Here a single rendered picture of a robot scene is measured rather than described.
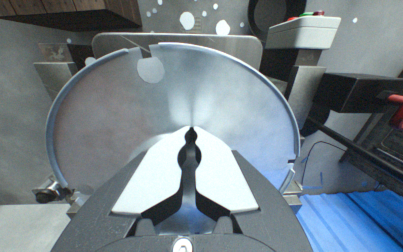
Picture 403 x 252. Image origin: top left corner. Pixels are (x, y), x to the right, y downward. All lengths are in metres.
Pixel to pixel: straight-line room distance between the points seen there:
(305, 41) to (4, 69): 1.49
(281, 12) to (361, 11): 0.47
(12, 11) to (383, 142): 2.20
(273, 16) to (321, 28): 0.68
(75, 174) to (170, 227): 0.16
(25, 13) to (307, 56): 0.81
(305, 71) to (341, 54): 0.97
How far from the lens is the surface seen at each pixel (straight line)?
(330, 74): 0.36
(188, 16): 0.26
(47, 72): 0.37
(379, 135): 1.79
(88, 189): 0.24
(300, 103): 0.36
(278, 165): 0.20
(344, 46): 1.31
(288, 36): 0.37
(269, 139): 0.17
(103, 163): 0.20
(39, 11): 0.75
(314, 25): 0.35
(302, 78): 0.34
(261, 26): 0.99
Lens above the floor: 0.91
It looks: 61 degrees down
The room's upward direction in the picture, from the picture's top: 174 degrees clockwise
